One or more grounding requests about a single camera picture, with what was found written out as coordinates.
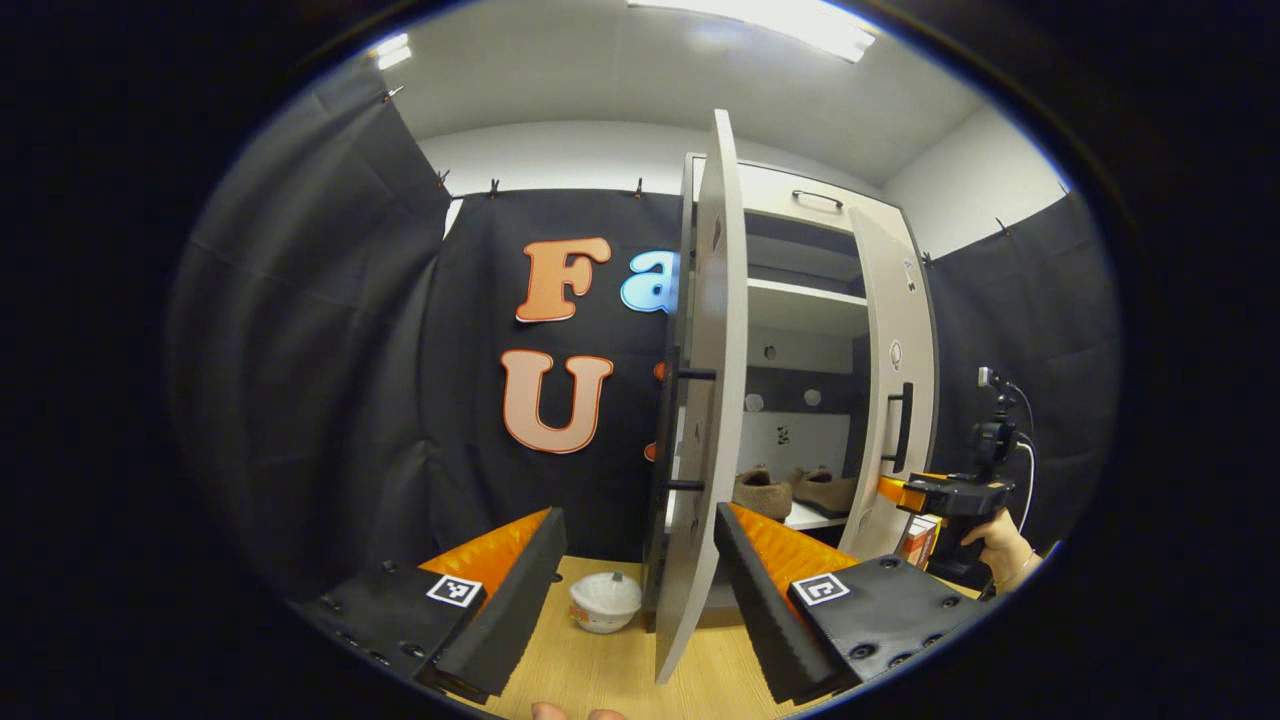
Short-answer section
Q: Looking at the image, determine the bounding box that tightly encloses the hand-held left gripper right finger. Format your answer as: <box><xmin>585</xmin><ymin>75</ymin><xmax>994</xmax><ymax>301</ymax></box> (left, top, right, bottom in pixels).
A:
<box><xmin>713</xmin><ymin>502</ymin><xmax>1001</xmax><ymax>704</ymax></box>

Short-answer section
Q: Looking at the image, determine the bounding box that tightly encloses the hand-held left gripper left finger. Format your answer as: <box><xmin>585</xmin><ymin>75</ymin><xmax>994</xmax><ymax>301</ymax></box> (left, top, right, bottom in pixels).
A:
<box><xmin>300</xmin><ymin>507</ymin><xmax>568</xmax><ymax>704</ymax></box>

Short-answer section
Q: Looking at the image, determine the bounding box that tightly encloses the brown fuzzy shoe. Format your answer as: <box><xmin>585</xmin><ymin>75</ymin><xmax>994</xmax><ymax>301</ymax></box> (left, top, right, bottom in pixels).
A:
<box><xmin>733</xmin><ymin>465</ymin><xmax>794</xmax><ymax>523</ymax></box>
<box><xmin>790</xmin><ymin>465</ymin><xmax>859</xmax><ymax>518</ymax></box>

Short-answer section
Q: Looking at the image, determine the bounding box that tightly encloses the white shoe cabinet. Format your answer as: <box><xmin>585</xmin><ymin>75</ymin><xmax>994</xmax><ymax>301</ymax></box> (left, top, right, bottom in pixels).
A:
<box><xmin>640</xmin><ymin>108</ymin><xmax>941</xmax><ymax>686</ymax></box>

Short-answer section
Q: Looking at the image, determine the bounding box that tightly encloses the white cabinet door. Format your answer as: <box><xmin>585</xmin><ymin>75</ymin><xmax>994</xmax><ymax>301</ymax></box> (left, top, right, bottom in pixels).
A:
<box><xmin>645</xmin><ymin>108</ymin><xmax>749</xmax><ymax>686</ymax></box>
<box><xmin>838</xmin><ymin>207</ymin><xmax>939</xmax><ymax>561</ymax></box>

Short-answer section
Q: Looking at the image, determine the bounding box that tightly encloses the white cabinet shelf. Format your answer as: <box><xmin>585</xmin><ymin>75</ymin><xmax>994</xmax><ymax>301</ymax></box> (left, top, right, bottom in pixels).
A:
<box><xmin>748</xmin><ymin>278</ymin><xmax>869</xmax><ymax>336</ymax></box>

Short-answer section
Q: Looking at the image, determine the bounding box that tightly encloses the cream cabinet drawer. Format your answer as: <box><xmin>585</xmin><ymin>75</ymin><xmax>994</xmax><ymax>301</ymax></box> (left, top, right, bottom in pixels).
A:
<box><xmin>745</xmin><ymin>160</ymin><xmax>886</xmax><ymax>233</ymax></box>

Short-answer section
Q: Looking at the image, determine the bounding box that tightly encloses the orange white box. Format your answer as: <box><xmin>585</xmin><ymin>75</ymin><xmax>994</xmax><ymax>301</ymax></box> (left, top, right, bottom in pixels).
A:
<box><xmin>897</xmin><ymin>513</ymin><xmax>941</xmax><ymax>571</ymax></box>

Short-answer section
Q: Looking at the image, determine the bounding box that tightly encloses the white lidded bowl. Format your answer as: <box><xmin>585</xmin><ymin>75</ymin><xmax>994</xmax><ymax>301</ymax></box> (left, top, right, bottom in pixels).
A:
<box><xmin>570</xmin><ymin>572</ymin><xmax>643</xmax><ymax>634</ymax></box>

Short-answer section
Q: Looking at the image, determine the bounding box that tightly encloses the black backdrop cloth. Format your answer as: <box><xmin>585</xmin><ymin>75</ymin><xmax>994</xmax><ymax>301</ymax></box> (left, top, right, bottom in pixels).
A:
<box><xmin>920</xmin><ymin>190</ymin><xmax>1121</xmax><ymax>566</ymax></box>
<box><xmin>165</xmin><ymin>60</ymin><xmax>691</xmax><ymax>606</ymax></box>

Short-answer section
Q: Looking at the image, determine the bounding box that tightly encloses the black door handle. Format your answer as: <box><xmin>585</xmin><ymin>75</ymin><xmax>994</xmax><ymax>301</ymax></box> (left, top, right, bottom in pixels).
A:
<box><xmin>665</xmin><ymin>368</ymin><xmax>718</xmax><ymax>492</ymax></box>
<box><xmin>882</xmin><ymin>382</ymin><xmax>914</xmax><ymax>473</ymax></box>

